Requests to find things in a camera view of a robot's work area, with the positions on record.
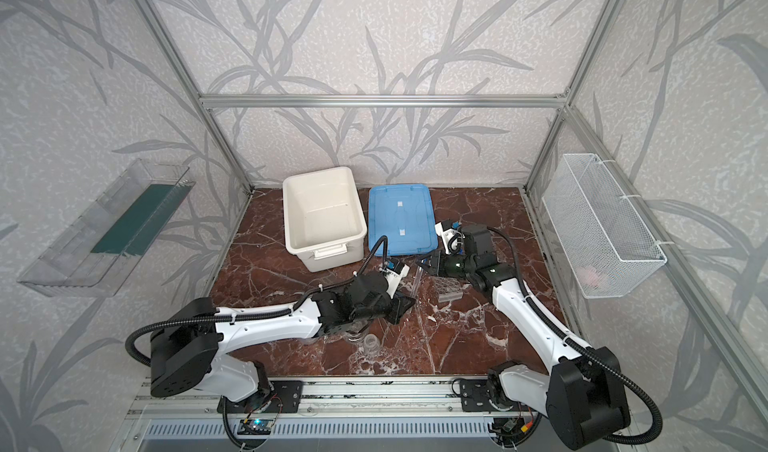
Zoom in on clear acrylic test tube rack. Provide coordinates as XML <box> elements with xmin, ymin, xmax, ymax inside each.
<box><xmin>430</xmin><ymin>277</ymin><xmax>464</xmax><ymax>303</ymax></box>

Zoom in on white plastic storage bin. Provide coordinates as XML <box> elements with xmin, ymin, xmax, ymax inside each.
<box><xmin>282</xmin><ymin>167</ymin><xmax>367</xmax><ymax>273</ymax></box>

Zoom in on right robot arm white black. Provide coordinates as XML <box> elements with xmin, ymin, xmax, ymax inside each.
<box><xmin>419</xmin><ymin>221</ymin><xmax>663</xmax><ymax>450</ymax></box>

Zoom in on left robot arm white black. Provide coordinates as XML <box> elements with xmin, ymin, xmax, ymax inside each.
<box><xmin>124</xmin><ymin>237</ymin><xmax>415</xmax><ymax>403</ymax></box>

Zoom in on clear glass flask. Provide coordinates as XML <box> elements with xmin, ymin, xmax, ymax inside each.
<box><xmin>343</xmin><ymin>326</ymin><xmax>368</xmax><ymax>343</ymax></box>

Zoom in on small clear glass beaker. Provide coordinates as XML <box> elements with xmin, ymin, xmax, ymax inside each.
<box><xmin>362</xmin><ymin>334</ymin><xmax>382</xmax><ymax>357</ymax></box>

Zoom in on blue plastic bin lid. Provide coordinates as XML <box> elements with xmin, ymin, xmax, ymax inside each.
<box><xmin>368</xmin><ymin>184</ymin><xmax>438</xmax><ymax>256</ymax></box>

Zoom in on pink object in basket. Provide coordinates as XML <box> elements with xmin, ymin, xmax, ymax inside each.
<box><xmin>577</xmin><ymin>266</ymin><xmax>607</xmax><ymax>290</ymax></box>

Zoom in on green circuit board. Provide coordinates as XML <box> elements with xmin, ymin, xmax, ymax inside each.
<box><xmin>237</xmin><ymin>419</ymin><xmax>275</xmax><ymax>436</ymax></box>

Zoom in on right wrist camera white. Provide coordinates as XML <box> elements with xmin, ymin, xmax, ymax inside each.
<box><xmin>435</xmin><ymin>220</ymin><xmax>463</xmax><ymax>255</ymax></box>

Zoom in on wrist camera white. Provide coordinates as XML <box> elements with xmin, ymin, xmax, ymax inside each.
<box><xmin>435</xmin><ymin>220</ymin><xmax>463</xmax><ymax>255</ymax></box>
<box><xmin>381</xmin><ymin>261</ymin><xmax>410</xmax><ymax>298</ymax></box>

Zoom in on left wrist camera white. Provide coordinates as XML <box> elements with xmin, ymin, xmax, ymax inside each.
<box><xmin>381</xmin><ymin>261</ymin><xmax>410</xmax><ymax>298</ymax></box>

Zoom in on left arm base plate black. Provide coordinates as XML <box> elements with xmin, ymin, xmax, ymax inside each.
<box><xmin>227</xmin><ymin>380</ymin><xmax>304</xmax><ymax>415</ymax></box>

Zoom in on white wire mesh basket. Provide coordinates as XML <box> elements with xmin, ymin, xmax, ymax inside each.
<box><xmin>542</xmin><ymin>154</ymin><xmax>667</xmax><ymax>299</ymax></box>

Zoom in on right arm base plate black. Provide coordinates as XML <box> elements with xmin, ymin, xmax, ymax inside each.
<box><xmin>454</xmin><ymin>378</ymin><xmax>512</xmax><ymax>413</ymax></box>

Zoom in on right circuit board with wires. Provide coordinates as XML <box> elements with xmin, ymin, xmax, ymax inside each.
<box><xmin>489</xmin><ymin>417</ymin><xmax>539</xmax><ymax>441</ymax></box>

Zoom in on clear wall shelf green mat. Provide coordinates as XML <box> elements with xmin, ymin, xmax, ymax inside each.
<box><xmin>18</xmin><ymin>159</ymin><xmax>195</xmax><ymax>298</ymax></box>

